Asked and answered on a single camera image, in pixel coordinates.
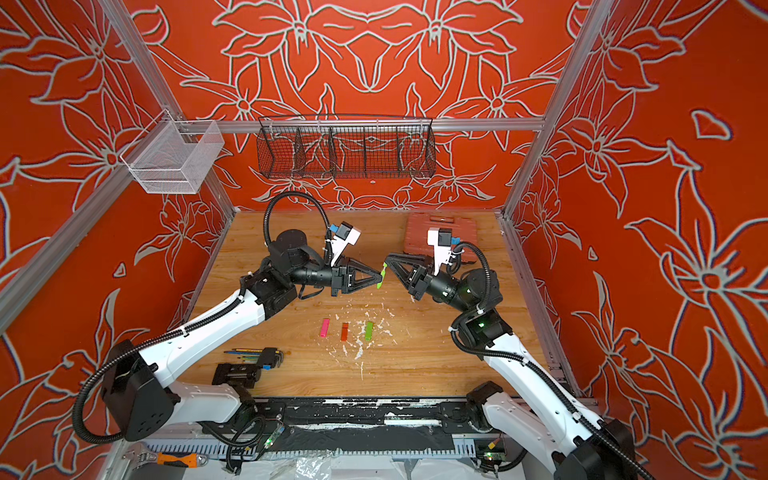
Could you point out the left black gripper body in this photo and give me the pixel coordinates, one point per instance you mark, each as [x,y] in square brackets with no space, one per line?
[338,280]

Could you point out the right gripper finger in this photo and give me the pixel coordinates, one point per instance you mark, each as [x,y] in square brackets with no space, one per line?
[405,273]
[393,259]

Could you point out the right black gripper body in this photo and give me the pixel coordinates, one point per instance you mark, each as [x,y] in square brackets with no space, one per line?
[427,283]

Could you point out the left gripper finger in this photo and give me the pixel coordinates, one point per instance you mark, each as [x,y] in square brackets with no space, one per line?
[357,268]
[357,284]

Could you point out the pink usb drive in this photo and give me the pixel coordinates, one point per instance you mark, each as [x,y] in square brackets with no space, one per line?
[325,328]

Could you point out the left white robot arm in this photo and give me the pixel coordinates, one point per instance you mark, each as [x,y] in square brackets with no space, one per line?
[137,389]

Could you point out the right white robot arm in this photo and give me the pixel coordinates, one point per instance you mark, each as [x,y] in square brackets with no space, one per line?
[560,437]

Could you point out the hex key set holder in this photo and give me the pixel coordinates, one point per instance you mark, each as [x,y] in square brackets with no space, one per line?
[266,358]

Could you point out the black bit holder block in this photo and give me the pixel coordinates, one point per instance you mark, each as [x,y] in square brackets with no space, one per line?
[243,375]

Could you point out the clear plastic bin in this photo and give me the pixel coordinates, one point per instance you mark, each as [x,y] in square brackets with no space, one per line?
[170,156]

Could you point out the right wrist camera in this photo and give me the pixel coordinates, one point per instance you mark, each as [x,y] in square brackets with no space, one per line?
[442,241]

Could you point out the black wire basket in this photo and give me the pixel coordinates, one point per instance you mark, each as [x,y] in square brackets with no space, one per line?
[349,147]

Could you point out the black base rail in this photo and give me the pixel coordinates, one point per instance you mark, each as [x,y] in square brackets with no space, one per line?
[400,427]

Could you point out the orange handled wrench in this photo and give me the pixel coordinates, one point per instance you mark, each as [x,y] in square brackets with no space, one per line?
[139,454]

